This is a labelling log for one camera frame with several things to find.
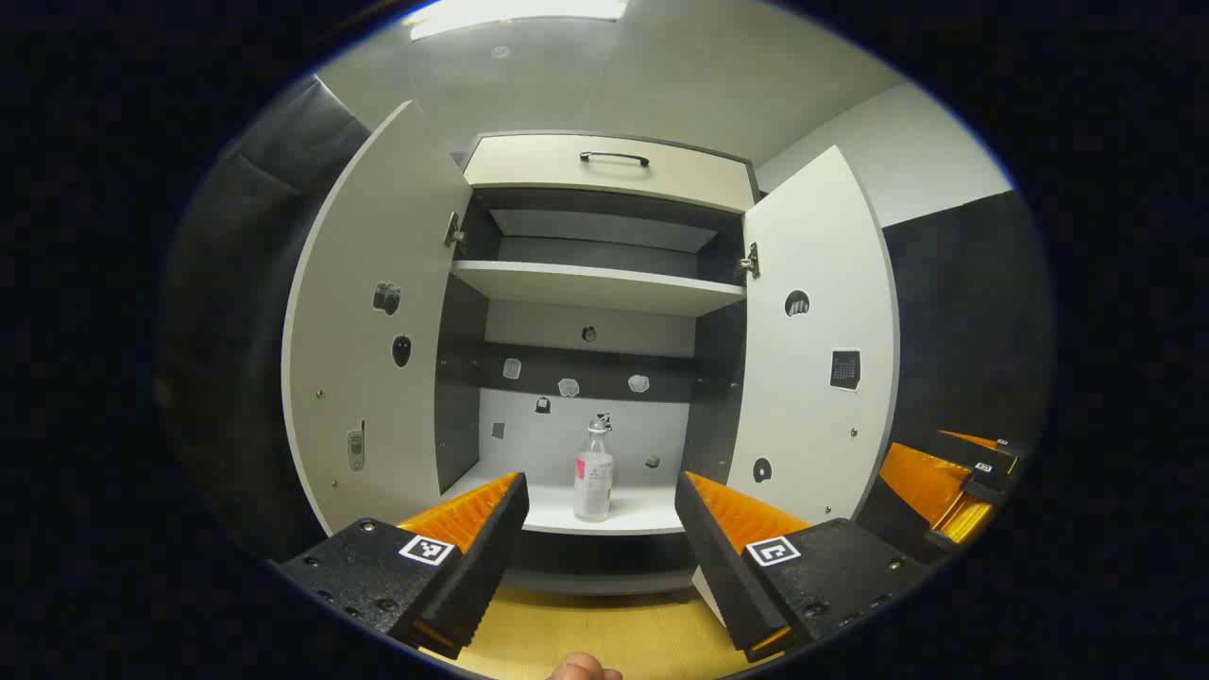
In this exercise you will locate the white cabinet drawer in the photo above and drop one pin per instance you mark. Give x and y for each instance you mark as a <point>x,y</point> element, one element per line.
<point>529,165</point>

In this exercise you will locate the clear bottle with label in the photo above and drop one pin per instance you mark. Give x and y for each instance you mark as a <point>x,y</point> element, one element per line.
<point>593,482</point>

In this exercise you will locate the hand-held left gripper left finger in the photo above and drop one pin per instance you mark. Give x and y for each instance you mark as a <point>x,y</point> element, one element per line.
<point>491,557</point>

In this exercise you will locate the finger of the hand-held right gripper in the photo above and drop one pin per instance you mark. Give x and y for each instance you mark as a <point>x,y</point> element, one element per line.
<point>926,486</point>
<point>973,446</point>

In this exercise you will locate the ceiling light panel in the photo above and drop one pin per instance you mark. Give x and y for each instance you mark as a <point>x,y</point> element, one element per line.
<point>519,11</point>

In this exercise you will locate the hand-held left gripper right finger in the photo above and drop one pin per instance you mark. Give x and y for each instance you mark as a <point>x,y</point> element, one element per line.
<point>718,557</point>

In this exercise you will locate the black backdrop cloth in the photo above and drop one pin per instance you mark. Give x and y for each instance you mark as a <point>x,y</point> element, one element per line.
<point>236,331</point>

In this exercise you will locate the white cabinet door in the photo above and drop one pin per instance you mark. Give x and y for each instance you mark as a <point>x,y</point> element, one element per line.
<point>378,378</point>
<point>812,425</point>

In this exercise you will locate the white cabinet shelf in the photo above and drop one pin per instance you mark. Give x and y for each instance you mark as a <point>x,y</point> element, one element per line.
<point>586,283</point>

